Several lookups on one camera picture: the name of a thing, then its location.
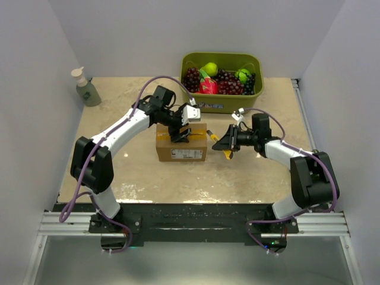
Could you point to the yellow utility knife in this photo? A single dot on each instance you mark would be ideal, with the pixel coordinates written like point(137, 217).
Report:
point(228, 153)

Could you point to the black grape bunch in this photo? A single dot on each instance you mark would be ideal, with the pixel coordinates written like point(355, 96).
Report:
point(249, 84)

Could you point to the brown cardboard express box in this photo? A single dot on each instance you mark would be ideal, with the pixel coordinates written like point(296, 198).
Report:
point(193, 151)

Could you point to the grey pump soap bottle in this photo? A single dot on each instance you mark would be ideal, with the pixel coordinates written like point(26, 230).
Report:
point(85, 89)

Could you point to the green plastic tub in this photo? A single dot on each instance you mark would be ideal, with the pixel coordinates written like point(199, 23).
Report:
point(231, 62)

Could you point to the aluminium frame rail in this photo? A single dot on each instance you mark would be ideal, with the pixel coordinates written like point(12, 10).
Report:
point(308, 225)

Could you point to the dark red grape bunch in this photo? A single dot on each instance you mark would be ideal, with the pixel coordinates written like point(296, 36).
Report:
point(191, 80)

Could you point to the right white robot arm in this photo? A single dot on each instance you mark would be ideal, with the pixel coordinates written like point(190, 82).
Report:
point(312, 179)

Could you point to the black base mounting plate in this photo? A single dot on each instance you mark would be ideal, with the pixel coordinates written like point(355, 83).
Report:
point(250, 224)

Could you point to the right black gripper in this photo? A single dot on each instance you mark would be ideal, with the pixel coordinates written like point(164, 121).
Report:
point(229, 142)

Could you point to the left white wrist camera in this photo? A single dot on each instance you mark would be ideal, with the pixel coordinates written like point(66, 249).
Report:
point(191, 112)

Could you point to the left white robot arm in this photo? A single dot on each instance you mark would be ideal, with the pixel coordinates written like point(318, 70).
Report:
point(92, 161)

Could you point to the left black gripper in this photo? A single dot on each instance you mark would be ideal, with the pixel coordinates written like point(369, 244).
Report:
point(174, 133)

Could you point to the pink dragon fruit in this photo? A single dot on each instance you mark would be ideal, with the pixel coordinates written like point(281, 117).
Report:
point(206, 84)

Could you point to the green round fruit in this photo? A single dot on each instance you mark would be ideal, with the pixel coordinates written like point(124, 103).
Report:
point(242, 75)

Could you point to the green pear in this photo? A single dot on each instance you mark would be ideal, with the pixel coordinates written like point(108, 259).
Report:
point(211, 69)

